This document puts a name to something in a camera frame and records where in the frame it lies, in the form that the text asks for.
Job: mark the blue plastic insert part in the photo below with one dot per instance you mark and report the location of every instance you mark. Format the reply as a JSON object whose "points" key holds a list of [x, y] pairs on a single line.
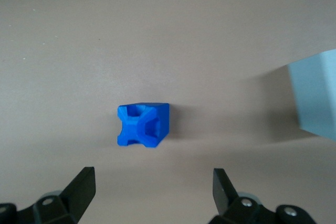
{"points": [[131, 132]]}

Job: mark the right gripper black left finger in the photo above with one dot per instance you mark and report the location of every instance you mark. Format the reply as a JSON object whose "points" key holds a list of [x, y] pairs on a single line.
{"points": [[78, 192]]}

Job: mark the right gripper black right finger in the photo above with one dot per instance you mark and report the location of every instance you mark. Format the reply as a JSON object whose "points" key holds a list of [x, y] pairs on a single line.
{"points": [[225, 197]]}

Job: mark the gray square base block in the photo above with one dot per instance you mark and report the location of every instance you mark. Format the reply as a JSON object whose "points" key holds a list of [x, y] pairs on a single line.
{"points": [[315, 95]]}

